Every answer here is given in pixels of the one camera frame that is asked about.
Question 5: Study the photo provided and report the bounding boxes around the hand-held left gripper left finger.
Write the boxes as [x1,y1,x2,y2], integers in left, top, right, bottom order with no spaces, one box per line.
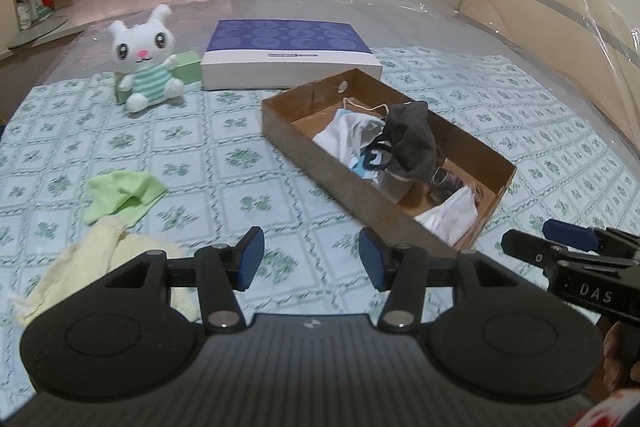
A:
[102,226,266,335]

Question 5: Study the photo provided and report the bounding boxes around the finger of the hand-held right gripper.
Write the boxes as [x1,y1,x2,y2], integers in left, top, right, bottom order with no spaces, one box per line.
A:
[501,228,572,278]
[542,218,640,259]

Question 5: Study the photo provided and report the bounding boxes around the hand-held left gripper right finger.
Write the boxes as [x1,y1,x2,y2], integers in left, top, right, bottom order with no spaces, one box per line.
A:
[359,227,521,335]

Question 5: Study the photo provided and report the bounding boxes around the black strap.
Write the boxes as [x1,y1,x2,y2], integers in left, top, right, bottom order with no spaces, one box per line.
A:
[361,139,396,170]

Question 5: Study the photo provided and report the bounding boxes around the cardboard box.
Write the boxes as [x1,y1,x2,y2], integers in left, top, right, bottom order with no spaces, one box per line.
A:
[261,67,517,253]

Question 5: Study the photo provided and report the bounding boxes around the dark grey cloth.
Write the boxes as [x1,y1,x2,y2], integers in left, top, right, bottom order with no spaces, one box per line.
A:
[382,101,438,184]

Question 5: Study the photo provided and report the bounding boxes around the white cloth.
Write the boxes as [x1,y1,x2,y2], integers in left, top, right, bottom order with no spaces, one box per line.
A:
[312,97,391,170]
[414,186,478,248]

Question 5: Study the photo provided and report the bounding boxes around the person's right hand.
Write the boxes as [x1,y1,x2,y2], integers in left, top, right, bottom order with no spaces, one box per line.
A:
[602,322,640,395]

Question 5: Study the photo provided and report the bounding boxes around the white crumpled cloth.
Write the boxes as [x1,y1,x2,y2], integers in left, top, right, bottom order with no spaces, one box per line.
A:
[414,186,478,248]

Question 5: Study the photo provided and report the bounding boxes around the dark hair scrunchie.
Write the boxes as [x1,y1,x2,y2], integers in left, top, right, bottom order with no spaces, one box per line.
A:
[430,166,467,202]

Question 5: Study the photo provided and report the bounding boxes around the green patterned bed sheet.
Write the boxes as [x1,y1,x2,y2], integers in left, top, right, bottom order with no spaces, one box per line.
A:
[0,44,640,408]

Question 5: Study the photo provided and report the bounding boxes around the red white patterned fabric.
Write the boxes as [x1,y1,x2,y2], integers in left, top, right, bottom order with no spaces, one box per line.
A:
[575,389,631,427]

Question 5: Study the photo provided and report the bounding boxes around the green cloth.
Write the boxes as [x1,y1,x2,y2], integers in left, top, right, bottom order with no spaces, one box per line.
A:
[82,171,169,227]

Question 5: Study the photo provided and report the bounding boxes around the pale yellow cloth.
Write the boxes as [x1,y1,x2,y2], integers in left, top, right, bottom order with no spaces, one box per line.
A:
[12,217,203,328]

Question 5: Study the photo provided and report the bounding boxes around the wooden headboard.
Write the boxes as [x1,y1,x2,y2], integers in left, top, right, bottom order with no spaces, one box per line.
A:
[457,0,640,140]

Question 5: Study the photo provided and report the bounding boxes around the green box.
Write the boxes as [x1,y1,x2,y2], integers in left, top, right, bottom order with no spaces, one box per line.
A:
[115,51,202,106]

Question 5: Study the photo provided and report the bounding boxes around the blue and white box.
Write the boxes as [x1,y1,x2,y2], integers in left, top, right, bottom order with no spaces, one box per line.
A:
[200,19,382,92]

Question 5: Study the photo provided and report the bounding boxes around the white plush bunny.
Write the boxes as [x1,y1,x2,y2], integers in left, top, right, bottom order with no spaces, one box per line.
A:
[109,4,183,114]

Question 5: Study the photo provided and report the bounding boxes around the clear plastic mattress cover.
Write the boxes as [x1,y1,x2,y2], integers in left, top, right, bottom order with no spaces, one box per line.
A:
[30,0,640,142]

